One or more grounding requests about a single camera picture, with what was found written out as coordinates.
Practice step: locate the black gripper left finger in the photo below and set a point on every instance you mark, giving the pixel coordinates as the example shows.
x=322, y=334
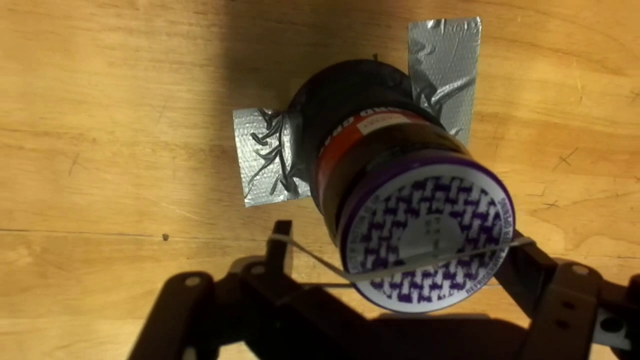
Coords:
x=221, y=321

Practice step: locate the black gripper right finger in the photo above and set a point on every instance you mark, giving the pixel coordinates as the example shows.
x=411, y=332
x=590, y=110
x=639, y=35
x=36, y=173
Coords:
x=580, y=312

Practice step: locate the thin pale rubber band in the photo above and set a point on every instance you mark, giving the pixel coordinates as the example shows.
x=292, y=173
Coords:
x=400, y=264

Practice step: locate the brown cup with purple lid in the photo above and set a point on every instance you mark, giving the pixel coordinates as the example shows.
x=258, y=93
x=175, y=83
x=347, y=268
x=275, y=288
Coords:
x=372, y=166

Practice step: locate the grey duct tape piece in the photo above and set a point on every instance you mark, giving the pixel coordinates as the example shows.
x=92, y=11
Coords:
x=256, y=153
x=447, y=60

